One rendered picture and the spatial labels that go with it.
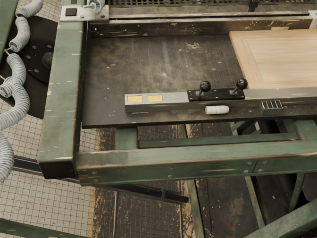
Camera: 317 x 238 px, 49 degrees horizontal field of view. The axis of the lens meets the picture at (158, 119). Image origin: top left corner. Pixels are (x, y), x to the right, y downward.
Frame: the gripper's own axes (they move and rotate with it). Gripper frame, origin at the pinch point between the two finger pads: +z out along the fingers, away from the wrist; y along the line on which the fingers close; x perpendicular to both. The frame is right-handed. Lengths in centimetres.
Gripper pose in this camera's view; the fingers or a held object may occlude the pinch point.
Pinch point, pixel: (252, 7)
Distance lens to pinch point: 165.4
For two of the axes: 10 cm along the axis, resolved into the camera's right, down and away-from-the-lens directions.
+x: 0.9, 7.8, -6.2
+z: -0.4, 6.3, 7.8
